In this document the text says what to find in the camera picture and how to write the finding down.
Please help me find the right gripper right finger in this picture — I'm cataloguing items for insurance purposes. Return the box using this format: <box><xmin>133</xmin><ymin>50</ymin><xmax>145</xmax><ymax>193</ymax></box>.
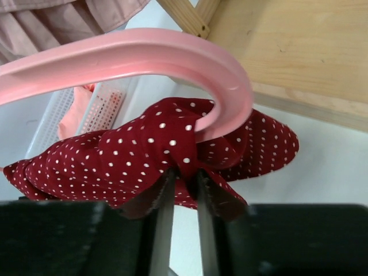
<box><xmin>197</xmin><ymin>170</ymin><xmax>367</xmax><ymax>275</ymax></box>

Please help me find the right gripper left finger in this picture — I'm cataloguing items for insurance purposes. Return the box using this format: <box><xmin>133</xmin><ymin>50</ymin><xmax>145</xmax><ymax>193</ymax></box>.
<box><xmin>1</xmin><ymin>168</ymin><xmax>176</xmax><ymax>275</ymax></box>

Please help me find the red polka dot cloth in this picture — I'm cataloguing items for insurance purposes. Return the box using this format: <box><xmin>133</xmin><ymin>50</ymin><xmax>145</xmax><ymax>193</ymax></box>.
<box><xmin>3</xmin><ymin>98</ymin><xmax>299</xmax><ymax>209</ymax></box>

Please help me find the pink plastic hanger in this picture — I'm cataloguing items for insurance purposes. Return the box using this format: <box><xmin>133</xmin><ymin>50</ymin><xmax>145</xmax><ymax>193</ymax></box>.
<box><xmin>1</xmin><ymin>28</ymin><xmax>254</xmax><ymax>142</ymax></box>

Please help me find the pink skirt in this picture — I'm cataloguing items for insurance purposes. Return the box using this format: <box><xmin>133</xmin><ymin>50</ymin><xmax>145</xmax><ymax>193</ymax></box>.
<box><xmin>1</xmin><ymin>0</ymin><xmax>148</xmax><ymax>64</ymax></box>

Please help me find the salmon pink cloth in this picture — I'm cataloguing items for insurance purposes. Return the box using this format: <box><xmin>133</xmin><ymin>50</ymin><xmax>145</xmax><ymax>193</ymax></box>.
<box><xmin>57</xmin><ymin>83</ymin><xmax>96</xmax><ymax>140</ymax></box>

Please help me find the white plastic basket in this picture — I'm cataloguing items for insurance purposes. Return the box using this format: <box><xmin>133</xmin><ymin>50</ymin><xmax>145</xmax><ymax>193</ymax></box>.
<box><xmin>25</xmin><ymin>76</ymin><xmax>139</xmax><ymax>158</ymax></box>

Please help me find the wooden clothes rack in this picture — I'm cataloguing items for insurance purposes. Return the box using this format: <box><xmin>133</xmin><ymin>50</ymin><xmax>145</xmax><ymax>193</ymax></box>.
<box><xmin>160</xmin><ymin>0</ymin><xmax>367</xmax><ymax>131</ymax></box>

